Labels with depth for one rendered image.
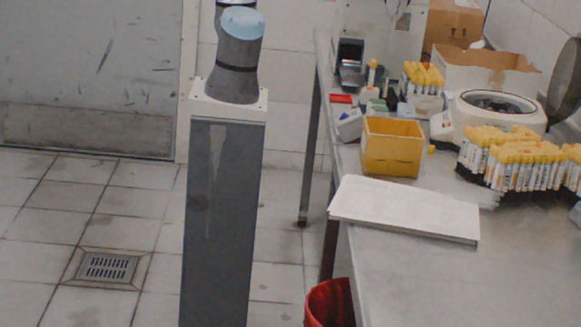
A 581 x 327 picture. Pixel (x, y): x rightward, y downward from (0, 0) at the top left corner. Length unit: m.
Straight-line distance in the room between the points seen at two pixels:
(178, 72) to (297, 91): 0.59
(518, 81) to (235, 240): 0.94
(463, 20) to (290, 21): 1.15
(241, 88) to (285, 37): 1.84
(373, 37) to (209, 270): 0.91
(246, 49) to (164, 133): 2.00
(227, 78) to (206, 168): 0.25
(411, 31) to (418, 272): 1.29
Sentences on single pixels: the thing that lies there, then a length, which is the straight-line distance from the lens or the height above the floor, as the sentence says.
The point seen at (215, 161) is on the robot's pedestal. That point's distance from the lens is 2.22.
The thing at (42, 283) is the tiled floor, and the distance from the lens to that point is 3.13.
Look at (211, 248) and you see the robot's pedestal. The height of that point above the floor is 0.49.
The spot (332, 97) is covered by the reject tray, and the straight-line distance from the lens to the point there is 2.45.
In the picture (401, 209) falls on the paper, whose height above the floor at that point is 0.89.
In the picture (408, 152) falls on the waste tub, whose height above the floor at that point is 0.94.
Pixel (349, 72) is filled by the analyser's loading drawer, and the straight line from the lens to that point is 2.58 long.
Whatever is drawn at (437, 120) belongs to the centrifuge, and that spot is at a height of 0.92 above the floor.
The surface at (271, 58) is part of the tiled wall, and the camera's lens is 4.04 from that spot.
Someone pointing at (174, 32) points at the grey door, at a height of 0.67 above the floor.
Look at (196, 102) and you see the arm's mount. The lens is 2.18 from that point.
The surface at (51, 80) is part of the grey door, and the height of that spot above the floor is 0.37.
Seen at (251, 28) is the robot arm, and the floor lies 1.11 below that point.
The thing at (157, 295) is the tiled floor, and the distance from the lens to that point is 3.05.
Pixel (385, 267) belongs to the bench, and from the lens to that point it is 1.52.
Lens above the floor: 1.59
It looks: 22 degrees down
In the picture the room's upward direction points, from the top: 6 degrees clockwise
